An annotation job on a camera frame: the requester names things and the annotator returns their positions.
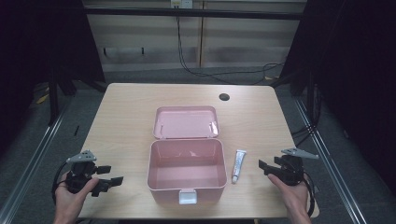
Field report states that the black metal stand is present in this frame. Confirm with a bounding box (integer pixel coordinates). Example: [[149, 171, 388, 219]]
[[305, 71, 317, 125], [47, 71, 61, 127]]

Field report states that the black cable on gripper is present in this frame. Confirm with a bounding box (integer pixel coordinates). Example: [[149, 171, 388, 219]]
[[302, 171, 317, 217], [50, 161, 70, 206]]

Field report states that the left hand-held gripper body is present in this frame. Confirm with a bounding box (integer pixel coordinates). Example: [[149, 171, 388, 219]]
[[64, 149, 98, 195]]

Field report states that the wall power socket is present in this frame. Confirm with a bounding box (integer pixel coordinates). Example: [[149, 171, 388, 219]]
[[170, 0, 194, 9]]

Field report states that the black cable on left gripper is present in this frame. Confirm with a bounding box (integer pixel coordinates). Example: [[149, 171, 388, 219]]
[[50, 161, 70, 206]]

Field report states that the white ointment tube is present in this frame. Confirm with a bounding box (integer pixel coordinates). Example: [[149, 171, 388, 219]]
[[231, 149, 248, 185]]

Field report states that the person's right hand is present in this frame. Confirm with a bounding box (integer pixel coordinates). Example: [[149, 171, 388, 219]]
[[267, 173, 312, 224]]

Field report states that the person's left hand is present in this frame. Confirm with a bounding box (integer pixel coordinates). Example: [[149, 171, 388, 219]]
[[53, 172, 100, 224]]

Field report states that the pink storage box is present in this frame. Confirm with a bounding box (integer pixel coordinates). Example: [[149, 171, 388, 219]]
[[147, 105, 229, 206]]

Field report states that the black curtain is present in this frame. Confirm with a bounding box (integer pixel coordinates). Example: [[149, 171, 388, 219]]
[[279, 0, 396, 197], [0, 0, 106, 157]]

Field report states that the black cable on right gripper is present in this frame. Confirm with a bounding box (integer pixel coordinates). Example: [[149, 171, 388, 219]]
[[302, 171, 317, 217]]

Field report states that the black cable on floor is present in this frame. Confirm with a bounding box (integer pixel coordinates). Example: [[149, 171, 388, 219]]
[[175, 16, 285, 86]]

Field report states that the aluminium floor rail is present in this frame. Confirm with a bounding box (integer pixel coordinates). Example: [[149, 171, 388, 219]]
[[0, 102, 71, 224], [293, 97, 368, 224]]

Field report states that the black horizontal metal bar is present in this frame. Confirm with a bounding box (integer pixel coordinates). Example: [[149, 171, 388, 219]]
[[83, 7, 304, 21]]

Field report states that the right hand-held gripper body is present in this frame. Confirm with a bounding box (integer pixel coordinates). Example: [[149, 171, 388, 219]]
[[274, 147, 320, 187]]

